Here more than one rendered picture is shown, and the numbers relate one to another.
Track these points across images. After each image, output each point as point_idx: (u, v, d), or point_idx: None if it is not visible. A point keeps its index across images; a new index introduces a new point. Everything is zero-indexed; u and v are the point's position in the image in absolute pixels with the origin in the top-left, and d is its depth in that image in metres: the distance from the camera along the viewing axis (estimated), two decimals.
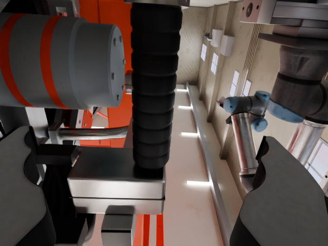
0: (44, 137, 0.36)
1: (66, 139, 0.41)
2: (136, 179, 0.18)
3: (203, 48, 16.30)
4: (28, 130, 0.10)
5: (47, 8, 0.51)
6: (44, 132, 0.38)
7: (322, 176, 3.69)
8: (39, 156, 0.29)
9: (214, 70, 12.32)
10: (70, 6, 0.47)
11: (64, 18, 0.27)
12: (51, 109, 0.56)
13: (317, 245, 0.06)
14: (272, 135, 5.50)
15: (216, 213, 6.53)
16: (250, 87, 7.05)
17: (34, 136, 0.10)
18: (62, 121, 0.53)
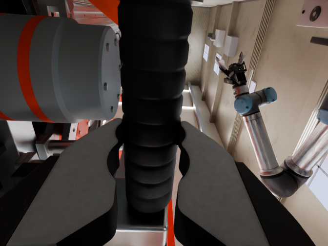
0: (30, 153, 0.32)
1: (56, 153, 0.37)
2: (129, 228, 0.14)
3: (206, 48, 16.26)
4: (121, 122, 0.11)
5: (38, 8, 0.47)
6: (31, 146, 0.34)
7: None
8: (20, 178, 0.25)
9: (217, 70, 12.28)
10: (62, 5, 0.43)
11: (48, 18, 0.23)
12: None
13: (241, 206, 0.07)
14: (278, 137, 5.46)
15: None
16: (255, 87, 7.01)
17: (124, 129, 0.12)
18: (54, 129, 0.49)
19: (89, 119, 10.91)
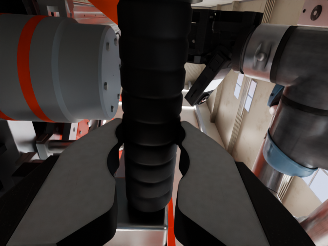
0: (30, 153, 0.32)
1: (56, 153, 0.37)
2: (129, 227, 0.14)
3: None
4: (121, 122, 0.11)
5: (38, 8, 0.47)
6: (31, 146, 0.34)
7: None
8: (21, 178, 0.25)
9: None
10: (62, 5, 0.43)
11: (48, 18, 0.23)
12: None
13: (241, 206, 0.07)
14: None
15: None
16: (256, 87, 7.00)
17: (124, 129, 0.12)
18: (54, 129, 0.49)
19: (89, 119, 10.92)
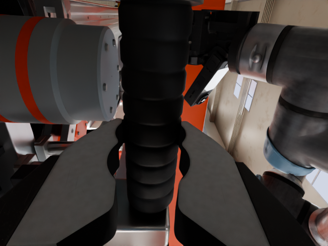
0: (29, 154, 0.32)
1: (55, 154, 0.36)
2: (131, 228, 0.14)
3: None
4: (121, 123, 0.11)
5: (34, 8, 0.47)
6: (30, 148, 0.34)
7: None
8: (20, 180, 0.25)
9: None
10: (58, 5, 0.43)
11: (46, 19, 0.23)
12: None
13: (241, 206, 0.07)
14: None
15: None
16: (256, 86, 7.02)
17: (124, 129, 0.12)
18: (52, 131, 0.49)
19: (89, 120, 10.85)
